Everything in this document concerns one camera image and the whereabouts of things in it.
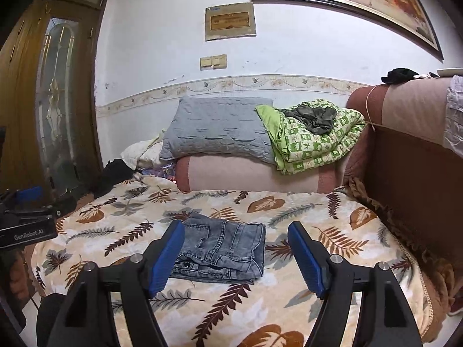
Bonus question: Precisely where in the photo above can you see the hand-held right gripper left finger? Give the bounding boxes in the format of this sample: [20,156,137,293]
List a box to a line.
[47,220,186,347]

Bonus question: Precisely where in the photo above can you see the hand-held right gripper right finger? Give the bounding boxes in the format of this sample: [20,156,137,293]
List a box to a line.
[287,220,424,347]

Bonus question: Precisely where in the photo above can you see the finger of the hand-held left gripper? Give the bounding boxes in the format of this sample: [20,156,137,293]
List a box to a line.
[14,186,45,203]
[40,194,78,221]

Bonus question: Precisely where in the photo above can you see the blue denim pants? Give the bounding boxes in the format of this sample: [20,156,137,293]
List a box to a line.
[168,213,266,285]

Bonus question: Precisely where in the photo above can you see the leaf print blanket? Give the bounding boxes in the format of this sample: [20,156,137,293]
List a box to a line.
[31,173,435,347]

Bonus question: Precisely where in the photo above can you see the large black cloth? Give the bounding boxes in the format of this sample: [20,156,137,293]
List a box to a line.
[90,159,136,198]

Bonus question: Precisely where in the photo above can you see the colourful printed packet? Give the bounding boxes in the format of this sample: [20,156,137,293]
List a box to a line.
[141,163,179,183]

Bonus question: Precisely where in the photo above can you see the cream floral pillow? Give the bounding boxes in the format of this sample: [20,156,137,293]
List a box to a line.
[120,134,165,170]

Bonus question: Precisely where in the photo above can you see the brown ruffled sofa cover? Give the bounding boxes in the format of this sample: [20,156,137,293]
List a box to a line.
[335,176,463,317]

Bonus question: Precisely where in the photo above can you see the wooden door with glass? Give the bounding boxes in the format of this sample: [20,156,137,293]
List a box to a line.
[0,0,120,217]

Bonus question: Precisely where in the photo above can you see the green patterned quilt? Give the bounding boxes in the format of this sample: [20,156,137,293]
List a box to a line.
[255,98,367,175]

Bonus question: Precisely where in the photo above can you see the pink brown sofa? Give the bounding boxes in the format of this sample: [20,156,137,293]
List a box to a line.
[175,76,463,344]

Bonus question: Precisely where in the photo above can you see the grey pillow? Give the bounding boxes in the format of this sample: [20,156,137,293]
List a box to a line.
[158,96,277,165]

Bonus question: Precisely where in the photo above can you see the dark green garment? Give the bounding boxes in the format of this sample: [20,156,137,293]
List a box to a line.
[282,103,339,135]

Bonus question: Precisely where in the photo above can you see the white lace cloth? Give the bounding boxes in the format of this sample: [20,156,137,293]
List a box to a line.
[444,75,463,152]

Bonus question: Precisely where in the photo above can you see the small black cloth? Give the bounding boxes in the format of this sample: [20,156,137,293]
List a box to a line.
[381,68,420,84]

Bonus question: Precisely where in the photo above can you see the beige wall plaque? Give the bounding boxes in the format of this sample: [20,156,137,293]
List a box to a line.
[205,2,257,41]

